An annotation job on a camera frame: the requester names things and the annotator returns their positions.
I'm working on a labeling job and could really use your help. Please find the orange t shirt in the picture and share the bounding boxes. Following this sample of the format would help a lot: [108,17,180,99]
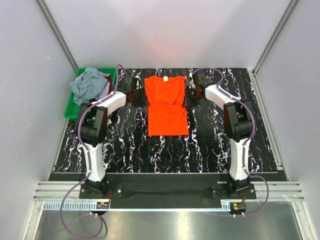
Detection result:
[144,76,189,137]

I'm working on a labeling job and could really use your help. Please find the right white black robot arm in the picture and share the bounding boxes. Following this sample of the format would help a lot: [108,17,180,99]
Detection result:
[182,84,256,199]

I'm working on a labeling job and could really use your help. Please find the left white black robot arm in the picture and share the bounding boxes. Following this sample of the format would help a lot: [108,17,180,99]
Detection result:
[75,87,149,198]

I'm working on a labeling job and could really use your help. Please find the lilac t shirt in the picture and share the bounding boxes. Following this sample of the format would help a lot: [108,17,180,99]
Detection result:
[74,70,113,101]

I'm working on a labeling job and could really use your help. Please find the dark red t shirt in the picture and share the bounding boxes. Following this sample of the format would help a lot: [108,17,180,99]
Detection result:
[89,76,114,103]

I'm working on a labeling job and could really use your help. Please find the grey-blue t shirt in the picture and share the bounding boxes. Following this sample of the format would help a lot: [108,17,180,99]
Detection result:
[69,67,108,109]

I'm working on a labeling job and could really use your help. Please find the green plastic tray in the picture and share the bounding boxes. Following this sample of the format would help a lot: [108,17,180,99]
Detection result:
[64,67,117,121]

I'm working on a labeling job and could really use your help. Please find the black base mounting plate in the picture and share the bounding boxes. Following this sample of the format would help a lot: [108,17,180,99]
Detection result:
[79,173,257,211]

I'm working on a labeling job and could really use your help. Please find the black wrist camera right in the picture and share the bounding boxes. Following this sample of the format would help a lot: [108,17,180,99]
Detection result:
[190,70,217,88]

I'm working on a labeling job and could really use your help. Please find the white slotted cable duct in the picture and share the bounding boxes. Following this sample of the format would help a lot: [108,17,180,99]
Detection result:
[43,201,233,211]

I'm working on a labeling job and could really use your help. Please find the right aluminium corner post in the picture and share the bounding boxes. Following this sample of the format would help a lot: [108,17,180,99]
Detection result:
[252,0,300,75]

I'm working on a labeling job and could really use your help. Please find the aluminium corner post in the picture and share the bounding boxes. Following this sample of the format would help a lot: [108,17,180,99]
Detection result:
[35,0,79,73]
[252,0,300,75]

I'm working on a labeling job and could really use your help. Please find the left aluminium corner post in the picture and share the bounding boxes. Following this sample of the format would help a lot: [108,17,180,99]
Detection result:
[35,0,79,73]

